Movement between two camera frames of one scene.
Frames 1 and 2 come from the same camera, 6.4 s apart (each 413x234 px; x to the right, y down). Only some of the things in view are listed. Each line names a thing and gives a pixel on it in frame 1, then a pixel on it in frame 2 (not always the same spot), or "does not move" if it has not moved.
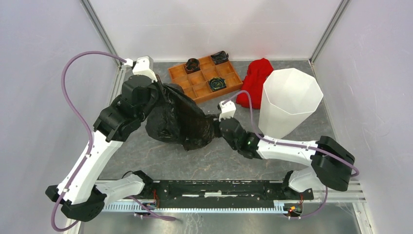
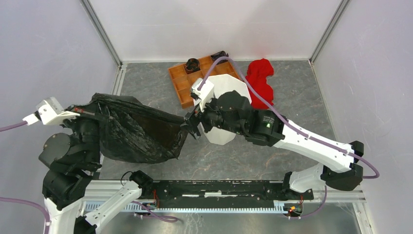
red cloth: x=257 y=71 does not move
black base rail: x=222 y=194 does not move
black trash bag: x=178 y=119 → x=131 y=132
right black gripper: x=220 y=119 → x=191 y=126
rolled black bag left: x=192 y=65 does not move
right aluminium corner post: x=342 y=7 does not move
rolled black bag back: x=220 y=57 does not move
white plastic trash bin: x=290 y=98 → x=223 y=84
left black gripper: x=155 y=85 → x=87 y=110
